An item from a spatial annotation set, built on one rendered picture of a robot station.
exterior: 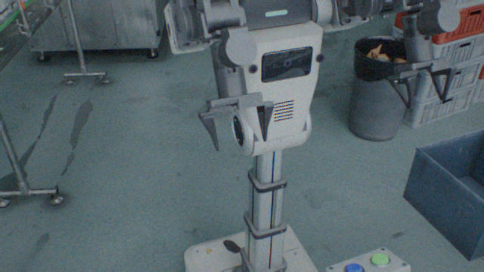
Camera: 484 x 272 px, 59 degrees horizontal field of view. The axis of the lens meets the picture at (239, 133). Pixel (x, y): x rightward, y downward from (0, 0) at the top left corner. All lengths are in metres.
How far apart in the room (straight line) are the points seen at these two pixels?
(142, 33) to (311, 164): 2.13
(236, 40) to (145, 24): 3.43
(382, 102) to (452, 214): 1.60
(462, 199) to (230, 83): 0.87
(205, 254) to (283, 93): 1.02
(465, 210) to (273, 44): 0.76
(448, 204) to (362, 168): 1.48
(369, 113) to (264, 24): 1.98
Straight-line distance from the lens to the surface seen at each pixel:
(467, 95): 3.73
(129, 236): 2.46
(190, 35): 0.92
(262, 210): 1.47
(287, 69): 1.13
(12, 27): 2.63
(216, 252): 1.98
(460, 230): 1.49
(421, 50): 1.04
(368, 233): 2.50
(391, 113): 3.06
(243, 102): 0.81
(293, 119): 1.23
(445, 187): 1.47
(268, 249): 1.61
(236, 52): 0.75
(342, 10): 1.23
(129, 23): 4.17
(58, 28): 4.35
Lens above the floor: 1.79
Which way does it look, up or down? 35 degrees down
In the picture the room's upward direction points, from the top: straight up
